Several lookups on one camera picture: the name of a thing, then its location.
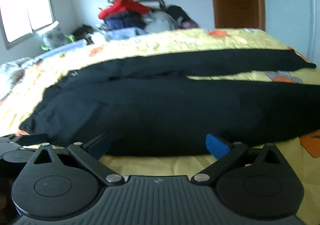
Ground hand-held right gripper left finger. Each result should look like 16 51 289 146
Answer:
32 132 125 186

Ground pile of clothes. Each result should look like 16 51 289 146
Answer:
97 0 199 34

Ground navy jacket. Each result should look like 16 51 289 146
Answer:
105 13 146 31

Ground yellow printed blanket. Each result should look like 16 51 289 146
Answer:
0 28 320 190

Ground white and green plastic bag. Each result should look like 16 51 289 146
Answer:
37 21 75 51

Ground red jacket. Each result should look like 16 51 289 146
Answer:
98 0 150 20

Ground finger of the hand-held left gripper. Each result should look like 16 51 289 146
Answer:
15 133 50 146

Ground window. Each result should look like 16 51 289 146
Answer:
0 0 55 49

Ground black pants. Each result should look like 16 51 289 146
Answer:
19 49 320 157

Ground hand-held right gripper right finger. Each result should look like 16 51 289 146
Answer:
191 134 288 187

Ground patterned pillow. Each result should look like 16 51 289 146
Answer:
0 57 32 98

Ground black bag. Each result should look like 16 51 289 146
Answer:
72 24 95 41

